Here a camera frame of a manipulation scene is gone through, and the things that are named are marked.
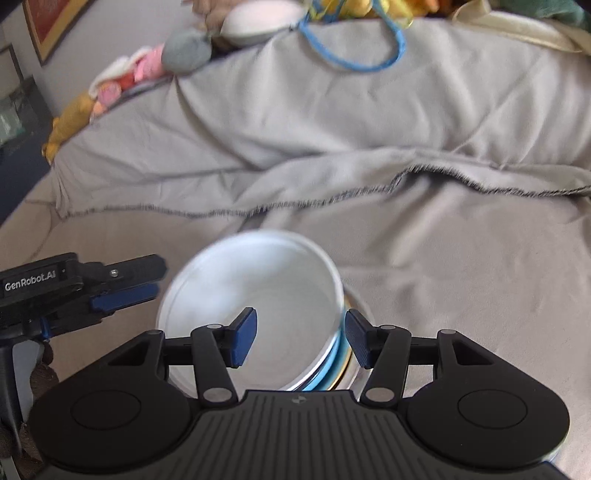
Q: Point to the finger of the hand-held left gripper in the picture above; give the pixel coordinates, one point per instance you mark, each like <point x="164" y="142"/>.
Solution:
<point x="134" y="267"/>
<point x="124" y="297"/>

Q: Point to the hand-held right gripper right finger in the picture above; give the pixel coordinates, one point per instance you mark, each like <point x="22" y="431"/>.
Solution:
<point x="358" y="339"/>

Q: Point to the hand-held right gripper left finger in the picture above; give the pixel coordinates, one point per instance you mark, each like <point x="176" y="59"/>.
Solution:
<point x="244" y="337"/>

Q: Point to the yellow-rimmed white bowl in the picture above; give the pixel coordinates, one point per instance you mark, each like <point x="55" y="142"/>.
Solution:
<point x="345" y="369"/>

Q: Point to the blue bowl white inside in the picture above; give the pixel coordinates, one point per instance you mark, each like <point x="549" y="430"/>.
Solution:
<point x="330" y="367"/>

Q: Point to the white bowl with orange print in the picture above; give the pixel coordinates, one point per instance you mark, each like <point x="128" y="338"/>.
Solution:
<point x="249" y="281"/>

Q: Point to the dark cabinet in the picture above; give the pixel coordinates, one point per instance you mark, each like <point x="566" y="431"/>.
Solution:
<point x="21" y="147"/>

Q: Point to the yellow plush toy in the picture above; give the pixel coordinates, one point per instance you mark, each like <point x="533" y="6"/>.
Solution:
<point x="69" y="124"/>

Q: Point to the grey blanket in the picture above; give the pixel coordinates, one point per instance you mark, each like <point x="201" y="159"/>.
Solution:
<point x="369" y="161"/>

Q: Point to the pink and white plush toy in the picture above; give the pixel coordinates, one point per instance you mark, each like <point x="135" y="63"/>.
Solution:
<point x="129" y="74"/>

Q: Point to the grey plush toy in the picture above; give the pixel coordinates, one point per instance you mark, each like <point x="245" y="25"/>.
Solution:
<point x="187" y="50"/>

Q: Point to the white oval cushion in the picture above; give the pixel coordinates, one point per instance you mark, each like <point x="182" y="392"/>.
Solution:
<point x="258" y="21"/>

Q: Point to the cream cloth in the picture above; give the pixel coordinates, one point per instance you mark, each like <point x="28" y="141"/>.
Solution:
<point x="517" y="27"/>

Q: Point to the green cloth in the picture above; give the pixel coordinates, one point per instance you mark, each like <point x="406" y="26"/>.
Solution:
<point x="554" y="11"/>

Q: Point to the framed wall picture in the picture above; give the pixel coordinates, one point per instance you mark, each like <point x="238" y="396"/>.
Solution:
<point x="51" y="23"/>

